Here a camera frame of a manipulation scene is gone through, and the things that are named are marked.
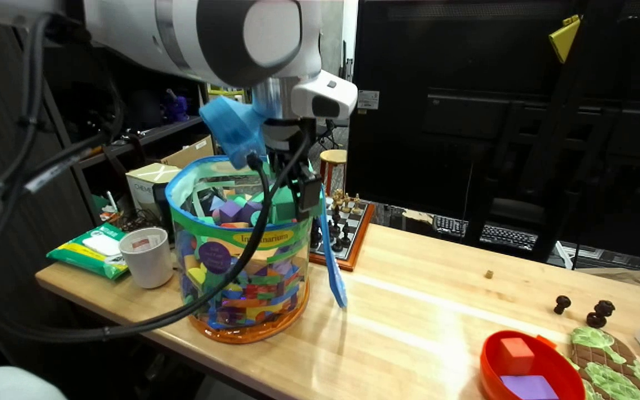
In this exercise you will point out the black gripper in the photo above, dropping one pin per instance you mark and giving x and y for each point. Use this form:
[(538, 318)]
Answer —
[(290, 146)]

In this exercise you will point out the green foam block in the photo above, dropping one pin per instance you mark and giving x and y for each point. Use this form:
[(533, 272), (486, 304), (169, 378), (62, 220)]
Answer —
[(283, 206)]

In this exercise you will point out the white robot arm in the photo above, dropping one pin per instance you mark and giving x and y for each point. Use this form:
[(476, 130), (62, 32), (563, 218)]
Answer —
[(270, 47)]

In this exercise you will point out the clear toy bag blue rim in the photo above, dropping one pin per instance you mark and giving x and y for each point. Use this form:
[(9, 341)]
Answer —
[(249, 291)]

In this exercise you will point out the orange block in bowl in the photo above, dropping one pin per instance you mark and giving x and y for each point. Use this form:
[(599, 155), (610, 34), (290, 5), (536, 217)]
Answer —
[(515, 357)]

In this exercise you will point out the red bowl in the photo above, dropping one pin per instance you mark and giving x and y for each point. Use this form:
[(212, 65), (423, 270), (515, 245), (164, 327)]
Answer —
[(558, 372)]

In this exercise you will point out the purple block in bowl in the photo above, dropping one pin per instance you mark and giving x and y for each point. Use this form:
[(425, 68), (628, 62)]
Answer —
[(529, 388)]

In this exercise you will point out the cardboard box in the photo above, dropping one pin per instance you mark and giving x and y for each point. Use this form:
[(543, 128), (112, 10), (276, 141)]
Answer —
[(148, 182)]

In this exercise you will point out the green wipes packet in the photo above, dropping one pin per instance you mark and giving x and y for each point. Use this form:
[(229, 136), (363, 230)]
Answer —
[(95, 251)]

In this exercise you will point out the black monitor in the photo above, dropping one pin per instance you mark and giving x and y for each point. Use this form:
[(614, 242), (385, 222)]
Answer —
[(464, 112)]

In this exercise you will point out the yellow triangle sticker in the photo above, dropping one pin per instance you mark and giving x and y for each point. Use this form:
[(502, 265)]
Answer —
[(565, 37)]

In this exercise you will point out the black chess piece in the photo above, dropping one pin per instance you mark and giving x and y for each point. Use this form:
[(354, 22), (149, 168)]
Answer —
[(560, 305), (596, 320), (605, 307)]

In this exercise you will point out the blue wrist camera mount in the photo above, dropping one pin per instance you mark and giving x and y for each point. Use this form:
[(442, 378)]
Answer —
[(236, 130)]

